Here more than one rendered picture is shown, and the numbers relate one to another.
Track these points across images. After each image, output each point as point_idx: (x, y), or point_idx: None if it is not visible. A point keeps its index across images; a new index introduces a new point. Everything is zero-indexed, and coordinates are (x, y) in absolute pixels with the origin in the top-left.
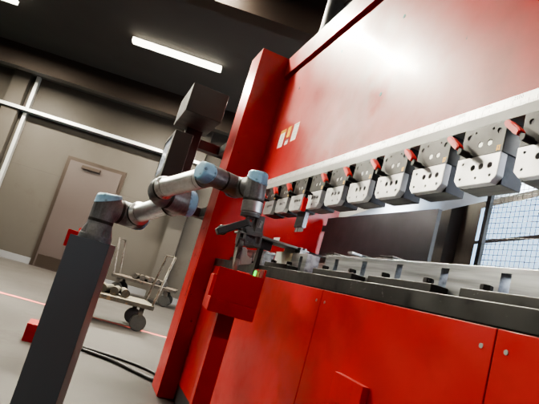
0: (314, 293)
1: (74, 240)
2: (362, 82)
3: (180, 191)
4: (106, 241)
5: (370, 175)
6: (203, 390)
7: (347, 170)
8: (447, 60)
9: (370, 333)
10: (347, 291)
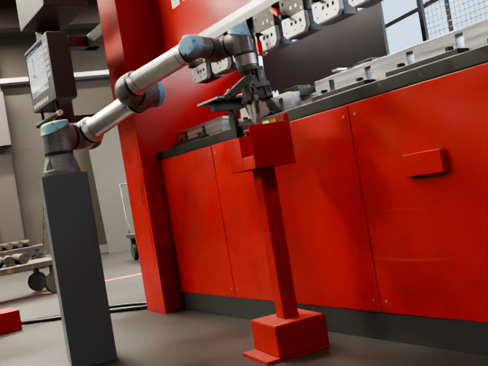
0: (338, 112)
1: (49, 181)
2: None
3: (163, 76)
4: (78, 171)
5: None
6: (277, 240)
7: None
8: None
9: (423, 109)
10: (378, 91)
